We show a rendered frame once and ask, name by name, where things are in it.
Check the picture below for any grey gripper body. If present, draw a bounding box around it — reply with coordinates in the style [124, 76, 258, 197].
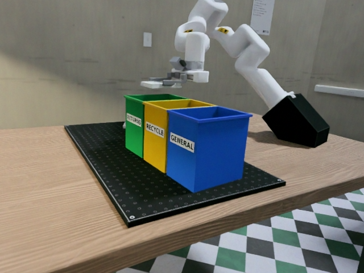
[171, 69, 209, 83]

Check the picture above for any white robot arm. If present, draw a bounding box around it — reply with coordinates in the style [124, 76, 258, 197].
[169, 0, 294, 111]

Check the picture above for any green open-top bin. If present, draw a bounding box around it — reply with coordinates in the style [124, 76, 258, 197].
[123, 94, 191, 158]

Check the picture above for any yellow bin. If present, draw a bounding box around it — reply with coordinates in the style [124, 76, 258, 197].
[142, 100, 216, 173]

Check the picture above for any blue bin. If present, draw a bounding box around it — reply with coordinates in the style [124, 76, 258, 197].
[167, 106, 253, 193]

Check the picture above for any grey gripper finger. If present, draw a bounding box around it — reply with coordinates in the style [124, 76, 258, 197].
[162, 73, 188, 86]
[149, 72, 181, 81]

